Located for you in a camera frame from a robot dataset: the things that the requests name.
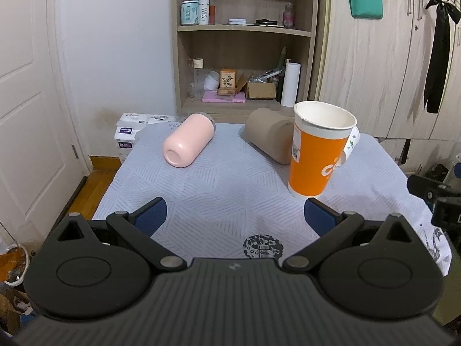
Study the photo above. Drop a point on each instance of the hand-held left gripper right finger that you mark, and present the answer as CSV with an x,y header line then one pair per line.
x,y
318,218

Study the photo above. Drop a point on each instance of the pink glass bottle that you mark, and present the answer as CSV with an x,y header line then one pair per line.
x,y
288,17

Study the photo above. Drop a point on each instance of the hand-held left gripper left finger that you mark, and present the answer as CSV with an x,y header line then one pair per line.
x,y
153,218

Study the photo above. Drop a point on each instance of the flat pink box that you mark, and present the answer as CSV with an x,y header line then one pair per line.
x,y
223,97

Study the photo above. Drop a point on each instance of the flat black items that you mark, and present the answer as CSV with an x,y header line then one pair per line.
x,y
269,22

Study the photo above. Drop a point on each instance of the clear bottle white cap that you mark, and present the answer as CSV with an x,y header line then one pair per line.
x,y
196,79

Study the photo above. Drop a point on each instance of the orange flower print box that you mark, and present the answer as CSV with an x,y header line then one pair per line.
x,y
227,79

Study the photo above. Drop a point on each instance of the white door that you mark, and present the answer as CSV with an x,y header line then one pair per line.
x,y
21,115

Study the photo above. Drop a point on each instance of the white tissue pack purple label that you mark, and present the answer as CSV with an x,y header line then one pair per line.
x,y
126,133
123,149

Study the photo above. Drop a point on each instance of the teal and white canister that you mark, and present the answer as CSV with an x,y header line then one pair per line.
x,y
189,13

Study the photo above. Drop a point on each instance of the tall white bottle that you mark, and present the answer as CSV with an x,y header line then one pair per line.
x,y
204,9

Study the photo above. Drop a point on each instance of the orange paper cup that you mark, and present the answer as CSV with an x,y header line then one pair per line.
x,y
311,165

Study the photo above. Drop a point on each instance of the black bag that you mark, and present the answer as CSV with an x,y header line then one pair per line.
x,y
436,173

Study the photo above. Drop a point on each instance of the beige wardrobe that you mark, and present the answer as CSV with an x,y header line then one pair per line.
x,y
378,61

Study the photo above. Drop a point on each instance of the small orange bottle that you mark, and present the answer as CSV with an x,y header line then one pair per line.
x,y
212,15

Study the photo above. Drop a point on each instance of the flat white tin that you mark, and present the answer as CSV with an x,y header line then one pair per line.
x,y
237,21

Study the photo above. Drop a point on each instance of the white jar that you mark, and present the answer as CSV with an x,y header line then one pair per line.
x,y
211,81

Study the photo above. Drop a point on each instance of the pink cup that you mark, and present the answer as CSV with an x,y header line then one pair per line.
x,y
187,140

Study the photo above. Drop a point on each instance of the crumpled plastic wrap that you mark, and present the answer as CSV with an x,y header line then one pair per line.
x,y
264,75

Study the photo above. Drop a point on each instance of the white bucket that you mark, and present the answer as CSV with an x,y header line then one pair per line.
x,y
14,266

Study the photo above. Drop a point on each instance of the dark green tube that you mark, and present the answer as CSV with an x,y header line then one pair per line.
x,y
281,75

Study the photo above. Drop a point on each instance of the black hanging ribbon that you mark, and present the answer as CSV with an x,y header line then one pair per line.
x,y
437,61

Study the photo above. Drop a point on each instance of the tan cup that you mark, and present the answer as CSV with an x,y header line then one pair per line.
x,y
266,131

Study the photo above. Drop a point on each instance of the white paper roll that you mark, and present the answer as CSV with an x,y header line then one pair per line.
x,y
290,84

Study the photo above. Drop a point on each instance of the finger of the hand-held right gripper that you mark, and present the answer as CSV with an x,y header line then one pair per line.
x,y
419,185

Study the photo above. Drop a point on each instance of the small cardboard box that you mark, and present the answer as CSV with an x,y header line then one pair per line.
x,y
261,90

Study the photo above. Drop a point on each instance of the wooden shelf unit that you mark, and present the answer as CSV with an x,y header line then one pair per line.
x,y
245,31

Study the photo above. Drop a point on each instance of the light blue patterned tablecloth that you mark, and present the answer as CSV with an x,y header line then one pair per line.
x,y
223,194

